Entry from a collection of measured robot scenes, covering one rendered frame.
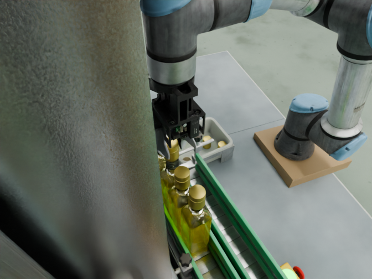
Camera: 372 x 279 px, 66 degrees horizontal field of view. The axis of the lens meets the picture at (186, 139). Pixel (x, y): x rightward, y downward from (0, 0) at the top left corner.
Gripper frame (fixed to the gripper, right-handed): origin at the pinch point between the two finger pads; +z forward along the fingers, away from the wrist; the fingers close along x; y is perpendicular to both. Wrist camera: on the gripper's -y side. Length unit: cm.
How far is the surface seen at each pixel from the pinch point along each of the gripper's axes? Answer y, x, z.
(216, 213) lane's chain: 6.1, 10.7, 30.5
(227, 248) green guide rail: 18.5, 5.0, 22.1
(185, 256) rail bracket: 16.6, -5.7, 17.5
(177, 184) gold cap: 6.4, -2.0, 4.9
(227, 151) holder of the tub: -16, 31, 38
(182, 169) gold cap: 5.3, 0.0, 2.3
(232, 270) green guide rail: 23.3, 2.9, 22.0
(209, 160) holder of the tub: -16.7, 23.1, 38.9
